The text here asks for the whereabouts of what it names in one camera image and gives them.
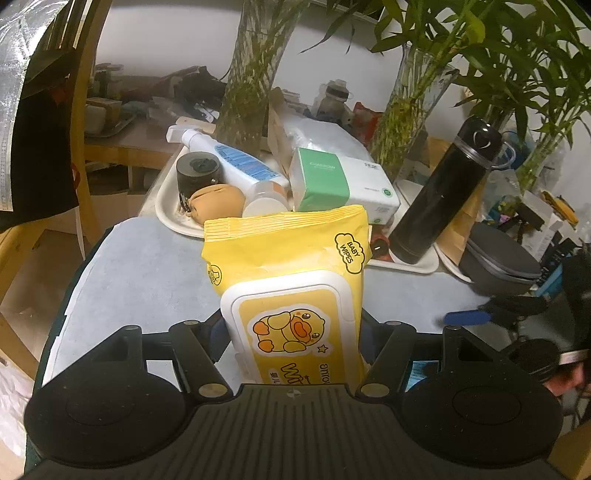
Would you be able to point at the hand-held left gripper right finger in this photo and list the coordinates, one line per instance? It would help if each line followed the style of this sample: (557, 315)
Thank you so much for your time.
(369, 341)

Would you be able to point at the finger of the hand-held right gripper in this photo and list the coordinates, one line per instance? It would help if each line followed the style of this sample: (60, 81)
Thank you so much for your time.
(466, 317)

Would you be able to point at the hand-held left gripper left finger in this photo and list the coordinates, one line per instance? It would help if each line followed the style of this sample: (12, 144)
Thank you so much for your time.
(217, 339)

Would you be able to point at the blue wipe packet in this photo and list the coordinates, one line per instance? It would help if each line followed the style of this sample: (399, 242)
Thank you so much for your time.
(418, 374)

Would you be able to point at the yellow baby wipes pack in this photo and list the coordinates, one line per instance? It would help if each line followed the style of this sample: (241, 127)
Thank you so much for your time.
(286, 277)

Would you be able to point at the grey zip case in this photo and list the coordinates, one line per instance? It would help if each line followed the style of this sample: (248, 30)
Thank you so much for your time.
(498, 272)

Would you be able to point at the white carton box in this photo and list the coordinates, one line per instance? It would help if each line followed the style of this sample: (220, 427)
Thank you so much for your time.
(547, 235)

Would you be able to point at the small red packet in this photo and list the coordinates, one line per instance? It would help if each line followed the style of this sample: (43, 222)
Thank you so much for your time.
(378, 244)

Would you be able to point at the pale table cover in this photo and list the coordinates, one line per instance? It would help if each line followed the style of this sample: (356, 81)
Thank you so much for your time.
(138, 277)

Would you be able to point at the black thermos bottle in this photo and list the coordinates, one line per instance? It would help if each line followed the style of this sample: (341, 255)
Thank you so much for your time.
(438, 194)

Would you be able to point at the tan round coin pouch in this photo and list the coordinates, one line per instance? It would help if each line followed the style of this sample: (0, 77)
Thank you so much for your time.
(221, 203)

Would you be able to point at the white cream jar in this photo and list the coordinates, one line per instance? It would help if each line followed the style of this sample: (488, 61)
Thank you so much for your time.
(268, 203)

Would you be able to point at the lucky bamboo in glass vase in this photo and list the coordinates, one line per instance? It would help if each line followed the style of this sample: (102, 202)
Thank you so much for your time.
(540, 157)
(244, 92)
(406, 115)

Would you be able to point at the green white tissue box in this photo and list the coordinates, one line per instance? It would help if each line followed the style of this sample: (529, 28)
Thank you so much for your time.
(332, 184)

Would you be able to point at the black tape roll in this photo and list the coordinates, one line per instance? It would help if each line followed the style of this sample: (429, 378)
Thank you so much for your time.
(198, 177)

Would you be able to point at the white blue spray bottle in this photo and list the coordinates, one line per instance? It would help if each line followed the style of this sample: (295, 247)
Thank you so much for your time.
(231, 157)

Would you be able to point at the wooden side table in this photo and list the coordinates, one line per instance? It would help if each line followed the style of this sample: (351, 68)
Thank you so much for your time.
(134, 147)

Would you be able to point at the white plastic bag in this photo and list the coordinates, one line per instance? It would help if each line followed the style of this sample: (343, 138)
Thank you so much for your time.
(323, 136)

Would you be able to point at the crumpled brown paper bag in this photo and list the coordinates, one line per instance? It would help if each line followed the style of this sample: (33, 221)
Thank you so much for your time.
(277, 129)

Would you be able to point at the red green snack bag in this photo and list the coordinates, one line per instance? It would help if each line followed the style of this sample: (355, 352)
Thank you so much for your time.
(367, 122)

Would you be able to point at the wooden chair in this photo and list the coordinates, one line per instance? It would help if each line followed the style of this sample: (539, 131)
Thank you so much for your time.
(90, 138)

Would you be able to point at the black hanging cloth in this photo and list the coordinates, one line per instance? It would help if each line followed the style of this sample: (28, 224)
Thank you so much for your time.
(41, 152)

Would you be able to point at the silver foil bag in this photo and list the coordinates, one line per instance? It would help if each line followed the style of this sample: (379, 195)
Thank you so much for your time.
(14, 92)

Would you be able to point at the small black tripod camera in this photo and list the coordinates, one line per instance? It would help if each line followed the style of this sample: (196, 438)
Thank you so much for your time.
(526, 217)

